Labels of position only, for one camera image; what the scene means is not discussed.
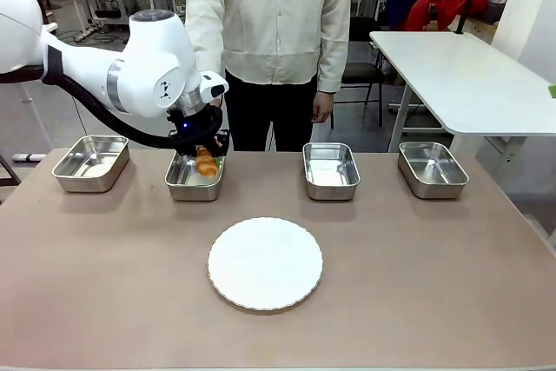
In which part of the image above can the large white side table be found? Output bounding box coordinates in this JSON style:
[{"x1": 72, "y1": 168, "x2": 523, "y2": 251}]
[{"x1": 368, "y1": 30, "x2": 556, "y2": 153}]

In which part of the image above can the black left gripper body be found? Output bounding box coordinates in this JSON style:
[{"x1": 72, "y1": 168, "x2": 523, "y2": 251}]
[{"x1": 166, "y1": 103, "x2": 224, "y2": 149}]

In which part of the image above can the black left arm cable sleeve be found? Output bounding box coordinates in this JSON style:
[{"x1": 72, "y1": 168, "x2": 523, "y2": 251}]
[{"x1": 0, "y1": 64, "x2": 225, "y2": 151}]

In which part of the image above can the person in cream shirt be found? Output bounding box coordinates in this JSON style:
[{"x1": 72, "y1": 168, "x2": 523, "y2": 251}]
[{"x1": 184, "y1": 0, "x2": 359, "y2": 153}]

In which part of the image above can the person's left hand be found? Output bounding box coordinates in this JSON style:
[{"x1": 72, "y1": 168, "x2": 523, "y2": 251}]
[{"x1": 310, "y1": 91, "x2": 334, "y2": 125}]

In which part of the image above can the steel rectangular container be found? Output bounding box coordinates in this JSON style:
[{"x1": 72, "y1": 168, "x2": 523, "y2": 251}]
[
  {"x1": 50, "y1": 135, "x2": 131, "y2": 194},
  {"x1": 164, "y1": 148, "x2": 227, "y2": 202},
  {"x1": 301, "y1": 141, "x2": 361, "y2": 202},
  {"x1": 397, "y1": 141, "x2": 471, "y2": 200}
]

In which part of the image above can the golden croissant bread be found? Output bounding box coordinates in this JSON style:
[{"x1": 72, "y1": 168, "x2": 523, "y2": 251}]
[{"x1": 195, "y1": 147, "x2": 219, "y2": 180}]

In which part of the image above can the person's left forearm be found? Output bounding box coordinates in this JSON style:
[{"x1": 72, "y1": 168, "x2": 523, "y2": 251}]
[{"x1": 315, "y1": 18, "x2": 349, "y2": 95}]

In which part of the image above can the black folding chair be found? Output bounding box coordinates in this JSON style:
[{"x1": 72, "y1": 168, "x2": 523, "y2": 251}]
[{"x1": 332, "y1": 16, "x2": 387, "y2": 129}]

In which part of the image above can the person's right forearm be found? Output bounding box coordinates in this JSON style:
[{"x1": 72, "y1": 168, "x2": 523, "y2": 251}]
[{"x1": 185, "y1": 10, "x2": 228, "y2": 76}]

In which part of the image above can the white scalloped plate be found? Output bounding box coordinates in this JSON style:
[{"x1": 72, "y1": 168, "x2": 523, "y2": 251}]
[{"x1": 207, "y1": 215, "x2": 325, "y2": 312}]

